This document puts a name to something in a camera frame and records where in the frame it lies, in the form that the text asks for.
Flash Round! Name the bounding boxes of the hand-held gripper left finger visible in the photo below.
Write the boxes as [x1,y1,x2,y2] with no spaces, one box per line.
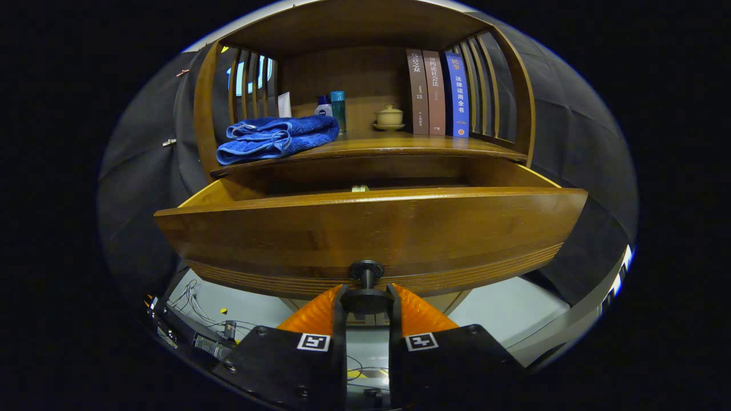
[212,284,349,411]

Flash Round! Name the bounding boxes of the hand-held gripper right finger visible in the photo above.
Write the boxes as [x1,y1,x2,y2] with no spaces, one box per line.
[388,284,529,411]

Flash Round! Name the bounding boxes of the wooden drawer with black knob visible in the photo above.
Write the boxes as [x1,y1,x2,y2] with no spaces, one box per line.
[154,155,589,315]

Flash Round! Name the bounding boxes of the brown wooden cabinet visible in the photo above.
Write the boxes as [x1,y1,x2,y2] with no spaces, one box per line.
[193,0,536,326]

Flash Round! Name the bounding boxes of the grey mesh device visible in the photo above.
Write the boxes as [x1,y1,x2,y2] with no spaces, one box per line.
[193,333,229,359]

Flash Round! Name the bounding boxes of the folded blue towel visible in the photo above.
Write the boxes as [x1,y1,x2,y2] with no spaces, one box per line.
[216,115,340,166]

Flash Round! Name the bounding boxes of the beige lidded teacup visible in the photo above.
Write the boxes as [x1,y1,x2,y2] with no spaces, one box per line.
[373,104,406,132]

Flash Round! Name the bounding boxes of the teal bottle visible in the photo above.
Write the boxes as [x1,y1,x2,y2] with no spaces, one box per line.
[330,91,347,135]

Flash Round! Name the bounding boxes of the dark brown book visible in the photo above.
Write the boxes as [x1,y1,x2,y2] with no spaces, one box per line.
[406,49,429,136]

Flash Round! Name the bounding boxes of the reddish brown book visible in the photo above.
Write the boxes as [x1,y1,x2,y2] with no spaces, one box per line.
[422,50,447,136]

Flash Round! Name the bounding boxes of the blue book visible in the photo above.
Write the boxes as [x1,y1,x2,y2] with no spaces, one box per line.
[444,51,471,138]

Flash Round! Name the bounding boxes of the tangled white cables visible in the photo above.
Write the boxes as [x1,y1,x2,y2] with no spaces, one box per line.
[171,279,252,337]

